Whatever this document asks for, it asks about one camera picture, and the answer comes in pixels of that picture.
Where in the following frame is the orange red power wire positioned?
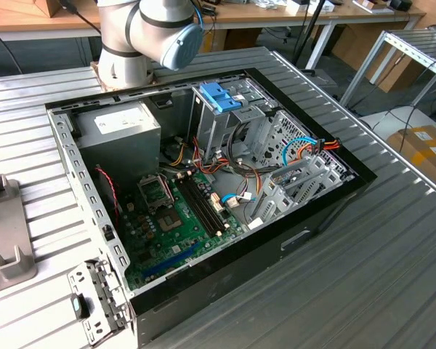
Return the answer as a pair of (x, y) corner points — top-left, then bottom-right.
(294, 137), (341, 163)

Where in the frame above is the metal disk bay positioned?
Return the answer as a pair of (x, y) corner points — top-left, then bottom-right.
(252, 156), (350, 226)

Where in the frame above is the black RAM slot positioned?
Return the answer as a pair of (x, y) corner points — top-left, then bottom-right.
(187, 173), (230, 230)
(177, 175), (222, 236)

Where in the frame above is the grey metal drive cage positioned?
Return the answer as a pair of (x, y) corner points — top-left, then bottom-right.
(187, 81), (277, 168)

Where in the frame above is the metal socket cover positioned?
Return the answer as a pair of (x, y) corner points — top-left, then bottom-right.
(137, 174), (175, 214)

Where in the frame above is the blue plastic drive latch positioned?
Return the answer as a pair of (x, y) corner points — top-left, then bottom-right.
(199, 82), (243, 113)

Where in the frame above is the green motherboard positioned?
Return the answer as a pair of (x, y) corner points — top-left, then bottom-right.
(121, 170), (248, 292)

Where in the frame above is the blue expansion slot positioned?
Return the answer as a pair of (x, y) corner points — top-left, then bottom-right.
(141, 243), (201, 277)

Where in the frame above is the grey Dell power supply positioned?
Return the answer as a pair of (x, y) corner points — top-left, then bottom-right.
(72, 100), (163, 182)

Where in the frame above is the open black PC case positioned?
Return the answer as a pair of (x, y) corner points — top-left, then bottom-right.
(44, 67), (378, 342)

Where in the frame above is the black case fan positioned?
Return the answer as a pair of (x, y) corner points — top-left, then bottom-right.
(93, 165), (124, 219)

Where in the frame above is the long wooden desk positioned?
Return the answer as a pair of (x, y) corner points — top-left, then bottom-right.
(0, 0), (426, 70)

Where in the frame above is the black tripod stand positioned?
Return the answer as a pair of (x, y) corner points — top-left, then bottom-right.
(292, 0), (328, 68)

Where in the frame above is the large brown box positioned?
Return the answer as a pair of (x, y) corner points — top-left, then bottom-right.
(330, 23), (422, 94)

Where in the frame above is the cardboard box with labels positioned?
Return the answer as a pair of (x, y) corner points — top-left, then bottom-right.
(387, 125), (436, 186)

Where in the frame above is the grey parts rack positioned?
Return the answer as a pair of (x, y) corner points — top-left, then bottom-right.
(0, 174), (37, 297)

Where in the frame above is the wooden crate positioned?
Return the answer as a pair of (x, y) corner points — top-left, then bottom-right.
(43, 0), (99, 18)

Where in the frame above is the coloured wire bundle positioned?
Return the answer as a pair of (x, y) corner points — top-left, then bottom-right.
(159, 136), (265, 193)

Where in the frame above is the blue wire with white plug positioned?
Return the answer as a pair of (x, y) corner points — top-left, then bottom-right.
(221, 194), (255, 210)

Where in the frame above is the blue data wire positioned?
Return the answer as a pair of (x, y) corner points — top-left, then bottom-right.
(281, 137), (319, 168)

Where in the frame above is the hinged metal slot bracket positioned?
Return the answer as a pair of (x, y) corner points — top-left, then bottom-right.
(67, 257), (134, 346)

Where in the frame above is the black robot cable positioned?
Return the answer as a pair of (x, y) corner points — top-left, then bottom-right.
(0, 16), (25, 77)

